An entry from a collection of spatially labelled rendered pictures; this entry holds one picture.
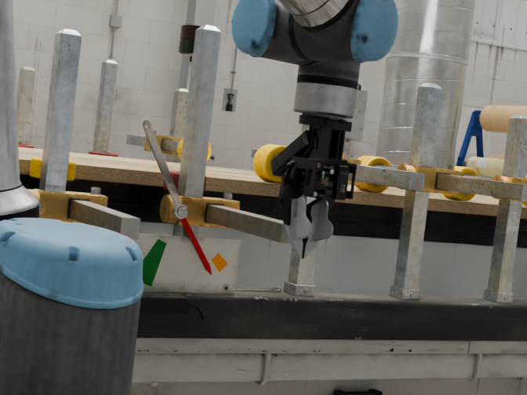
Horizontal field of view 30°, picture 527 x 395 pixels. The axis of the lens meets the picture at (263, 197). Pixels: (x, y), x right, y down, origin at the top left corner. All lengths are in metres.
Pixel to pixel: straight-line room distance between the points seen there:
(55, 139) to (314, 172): 0.47
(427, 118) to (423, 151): 0.07
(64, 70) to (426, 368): 0.98
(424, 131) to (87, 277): 1.19
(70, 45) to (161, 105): 7.78
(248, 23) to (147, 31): 8.05
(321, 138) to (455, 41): 4.47
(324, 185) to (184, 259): 0.41
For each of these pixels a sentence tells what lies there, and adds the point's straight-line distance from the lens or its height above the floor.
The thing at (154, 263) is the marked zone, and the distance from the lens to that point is 1.72.
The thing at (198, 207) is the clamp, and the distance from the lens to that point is 1.74.
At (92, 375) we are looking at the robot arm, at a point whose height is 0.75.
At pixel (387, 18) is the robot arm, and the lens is 1.26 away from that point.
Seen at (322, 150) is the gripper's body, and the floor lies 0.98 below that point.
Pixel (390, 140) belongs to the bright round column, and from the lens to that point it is 5.83.
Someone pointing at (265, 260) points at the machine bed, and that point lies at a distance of 2.07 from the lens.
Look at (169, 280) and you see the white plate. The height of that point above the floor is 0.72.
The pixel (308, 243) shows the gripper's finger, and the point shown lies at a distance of 1.48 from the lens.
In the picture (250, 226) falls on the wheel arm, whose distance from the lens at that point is 1.60.
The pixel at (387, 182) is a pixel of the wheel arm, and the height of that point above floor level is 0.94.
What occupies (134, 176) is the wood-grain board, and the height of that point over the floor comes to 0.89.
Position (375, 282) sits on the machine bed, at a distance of 2.23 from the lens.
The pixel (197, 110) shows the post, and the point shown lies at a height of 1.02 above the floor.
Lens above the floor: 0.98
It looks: 3 degrees down
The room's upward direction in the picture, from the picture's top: 7 degrees clockwise
